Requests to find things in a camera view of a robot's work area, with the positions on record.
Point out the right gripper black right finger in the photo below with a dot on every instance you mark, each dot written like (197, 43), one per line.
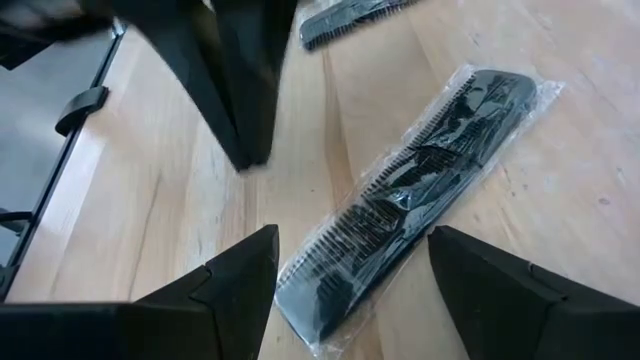
(525, 315)

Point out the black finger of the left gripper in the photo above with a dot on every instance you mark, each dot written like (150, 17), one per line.
(260, 75)
(195, 50)

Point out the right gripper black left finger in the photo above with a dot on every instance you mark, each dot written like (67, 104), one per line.
(150, 332)

